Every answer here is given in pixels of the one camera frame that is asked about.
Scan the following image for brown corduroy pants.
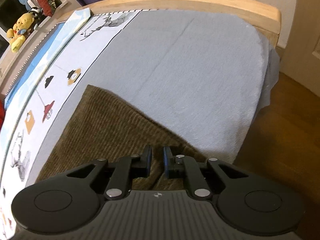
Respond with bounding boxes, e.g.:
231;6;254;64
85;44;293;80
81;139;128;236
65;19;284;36
37;85;205;190

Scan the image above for red knitted blanket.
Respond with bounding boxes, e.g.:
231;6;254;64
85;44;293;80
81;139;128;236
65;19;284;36
0;101;5;129

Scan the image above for patterned white bed sheet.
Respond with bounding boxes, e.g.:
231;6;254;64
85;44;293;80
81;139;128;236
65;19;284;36
1;10;279;239

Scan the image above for light blue patterned blanket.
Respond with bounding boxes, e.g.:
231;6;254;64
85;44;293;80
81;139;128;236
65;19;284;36
1;8;92;108

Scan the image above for yellow plush toy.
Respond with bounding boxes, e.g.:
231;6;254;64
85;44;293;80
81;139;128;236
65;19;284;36
7;12;35;53

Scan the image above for black white plush toy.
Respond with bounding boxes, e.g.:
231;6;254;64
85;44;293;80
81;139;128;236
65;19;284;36
28;7;42;30

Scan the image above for wooden bed frame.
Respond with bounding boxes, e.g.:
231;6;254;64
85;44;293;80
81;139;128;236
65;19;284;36
1;0;281;99

